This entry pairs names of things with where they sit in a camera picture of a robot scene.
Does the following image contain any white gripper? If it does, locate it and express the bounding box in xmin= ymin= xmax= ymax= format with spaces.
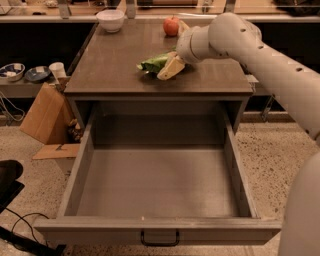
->
xmin=157 ymin=20 xmax=214 ymax=80

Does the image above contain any green rice chip bag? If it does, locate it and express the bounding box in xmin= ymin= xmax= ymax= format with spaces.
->
xmin=137 ymin=51 xmax=176 ymax=74

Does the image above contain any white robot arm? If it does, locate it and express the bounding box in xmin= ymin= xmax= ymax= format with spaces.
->
xmin=176 ymin=13 xmax=320 ymax=256

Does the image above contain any grey drawer cabinet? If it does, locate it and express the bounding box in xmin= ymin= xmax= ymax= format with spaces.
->
xmin=65 ymin=19 xmax=252 ymax=126

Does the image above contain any open grey top drawer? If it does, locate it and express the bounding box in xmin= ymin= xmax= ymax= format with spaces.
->
xmin=35 ymin=102 xmax=281 ymax=245

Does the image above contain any red apple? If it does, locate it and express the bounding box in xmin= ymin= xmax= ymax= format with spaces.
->
xmin=163 ymin=16 xmax=179 ymax=36

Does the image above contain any white bowl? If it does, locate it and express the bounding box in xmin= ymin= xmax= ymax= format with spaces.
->
xmin=96 ymin=10 xmax=125 ymax=33

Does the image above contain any white cup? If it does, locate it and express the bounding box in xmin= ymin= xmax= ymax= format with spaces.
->
xmin=49 ymin=62 xmax=66 ymax=79

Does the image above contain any dark blue bowl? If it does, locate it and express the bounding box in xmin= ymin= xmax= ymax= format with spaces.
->
xmin=24 ymin=66 xmax=51 ymax=83

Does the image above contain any brown cardboard box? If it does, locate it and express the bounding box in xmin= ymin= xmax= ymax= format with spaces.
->
xmin=20 ymin=83 xmax=80 ymax=160

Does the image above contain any grey low shelf left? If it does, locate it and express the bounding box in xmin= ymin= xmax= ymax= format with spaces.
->
xmin=0 ymin=79 xmax=42 ymax=98

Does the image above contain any blue patterned bowl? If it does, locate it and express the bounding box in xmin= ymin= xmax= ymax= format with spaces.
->
xmin=0 ymin=63 xmax=25 ymax=82

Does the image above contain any black chair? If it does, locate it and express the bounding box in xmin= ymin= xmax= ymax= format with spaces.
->
xmin=0 ymin=160 xmax=24 ymax=213

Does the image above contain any white cable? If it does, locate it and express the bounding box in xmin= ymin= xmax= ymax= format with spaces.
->
xmin=0 ymin=90 xmax=26 ymax=123

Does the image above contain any black drawer handle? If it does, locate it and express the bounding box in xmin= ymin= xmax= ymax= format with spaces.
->
xmin=140 ymin=231 xmax=180 ymax=247

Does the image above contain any black cable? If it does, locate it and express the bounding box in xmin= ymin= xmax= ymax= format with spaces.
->
xmin=0 ymin=206 xmax=51 ymax=248

